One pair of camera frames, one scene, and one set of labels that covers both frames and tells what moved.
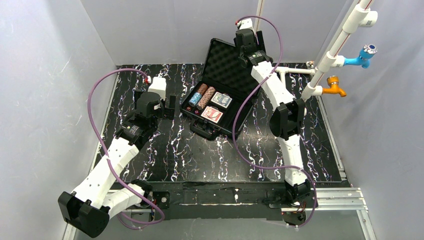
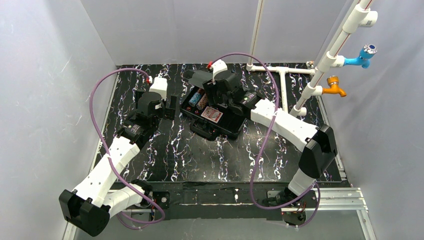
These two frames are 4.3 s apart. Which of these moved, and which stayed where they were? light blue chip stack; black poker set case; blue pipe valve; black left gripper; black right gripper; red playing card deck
Moved: black right gripper; black poker set case
Stayed: red playing card deck; blue pipe valve; black left gripper; light blue chip stack
